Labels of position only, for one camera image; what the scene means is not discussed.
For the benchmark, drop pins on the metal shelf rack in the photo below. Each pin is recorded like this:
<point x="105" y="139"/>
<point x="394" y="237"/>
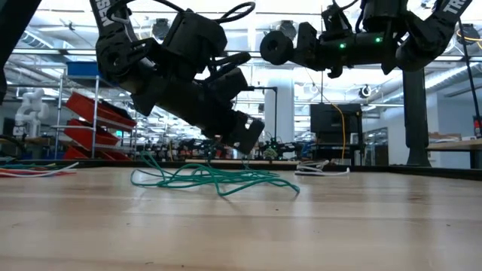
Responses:
<point x="96" y="109"/>

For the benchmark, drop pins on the thin black pole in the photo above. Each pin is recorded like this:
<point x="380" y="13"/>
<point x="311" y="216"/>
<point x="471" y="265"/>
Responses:
<point x="470" y="67"/>

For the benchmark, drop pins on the black monitor cart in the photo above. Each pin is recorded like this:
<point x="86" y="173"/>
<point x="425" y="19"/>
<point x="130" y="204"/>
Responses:
<point x="335" y="150"/>

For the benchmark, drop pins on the white structural column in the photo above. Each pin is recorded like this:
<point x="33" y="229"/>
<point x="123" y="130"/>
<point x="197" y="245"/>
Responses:
<point x="286" y="113"/>

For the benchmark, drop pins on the tall black upright panel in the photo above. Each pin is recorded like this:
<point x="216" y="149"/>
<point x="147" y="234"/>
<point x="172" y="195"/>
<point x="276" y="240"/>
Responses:
<point x="416" y="113"/>

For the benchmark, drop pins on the black monitor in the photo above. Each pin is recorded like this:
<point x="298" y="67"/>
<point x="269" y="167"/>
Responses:
<point x="327" y="118"/>

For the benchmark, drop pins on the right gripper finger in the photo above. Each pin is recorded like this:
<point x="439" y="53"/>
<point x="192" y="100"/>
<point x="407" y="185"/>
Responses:
<point x="309" y="45"/>

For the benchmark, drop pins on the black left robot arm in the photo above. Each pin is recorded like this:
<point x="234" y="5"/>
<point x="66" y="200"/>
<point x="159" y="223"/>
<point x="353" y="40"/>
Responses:
<point x="109" y="56"/>

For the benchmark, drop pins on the blue plastic bin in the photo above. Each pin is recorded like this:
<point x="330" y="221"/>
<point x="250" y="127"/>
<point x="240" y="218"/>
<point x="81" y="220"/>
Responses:
<point x="81" y="69"/>

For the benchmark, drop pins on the black workstation frame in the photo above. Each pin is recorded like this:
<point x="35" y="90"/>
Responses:
<point x="276" y="113"/>

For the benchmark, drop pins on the green fuzzy object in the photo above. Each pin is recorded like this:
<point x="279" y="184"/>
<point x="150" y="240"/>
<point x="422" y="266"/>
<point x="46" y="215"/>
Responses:
<point x="270" y="153"/>

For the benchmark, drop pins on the silver ventilation duct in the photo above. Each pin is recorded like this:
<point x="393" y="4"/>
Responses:
<point x="37" y="41"/>

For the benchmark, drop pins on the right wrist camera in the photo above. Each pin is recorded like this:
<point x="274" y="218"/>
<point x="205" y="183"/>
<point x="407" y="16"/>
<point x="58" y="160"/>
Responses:
<point x="335" y="22"/>

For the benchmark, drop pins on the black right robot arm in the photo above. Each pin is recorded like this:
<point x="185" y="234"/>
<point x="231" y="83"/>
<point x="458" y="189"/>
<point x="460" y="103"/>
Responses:
<point x="433" y="34"/>

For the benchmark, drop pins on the green exit sign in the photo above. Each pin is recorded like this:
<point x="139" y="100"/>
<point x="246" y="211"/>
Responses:
<point x="119" y="133"/>

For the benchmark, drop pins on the wooden workstation table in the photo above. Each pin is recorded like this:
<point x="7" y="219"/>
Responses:
<point x="278" y="162"/>

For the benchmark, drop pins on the light wooden table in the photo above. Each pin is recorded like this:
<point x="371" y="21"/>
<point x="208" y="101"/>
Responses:
<point x="455" y="145"/>

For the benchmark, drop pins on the red plastic shelf bin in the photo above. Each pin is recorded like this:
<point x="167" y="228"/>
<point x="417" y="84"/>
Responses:
<point x="73" y="154"/>
<point x="81" y="105"/>
<point x="81" y="135"/>

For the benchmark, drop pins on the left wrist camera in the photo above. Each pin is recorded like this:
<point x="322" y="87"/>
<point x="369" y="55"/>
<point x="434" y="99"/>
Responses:
<point x="229" y="84"/>

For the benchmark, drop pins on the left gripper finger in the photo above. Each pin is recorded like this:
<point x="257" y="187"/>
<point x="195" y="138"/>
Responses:
<point x="248" y="135"/>

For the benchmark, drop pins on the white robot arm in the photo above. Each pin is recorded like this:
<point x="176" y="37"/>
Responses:
<point x="32" y="109"/>

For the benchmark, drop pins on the black workstation robot arm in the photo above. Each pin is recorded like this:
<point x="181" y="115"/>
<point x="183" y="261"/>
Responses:
<point x="196" y="145"/>
<point x="280" y="148"/>

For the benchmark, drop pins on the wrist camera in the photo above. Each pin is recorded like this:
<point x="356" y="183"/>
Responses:
<point x="335" y="22"/>
<point x="229" y="84"/>

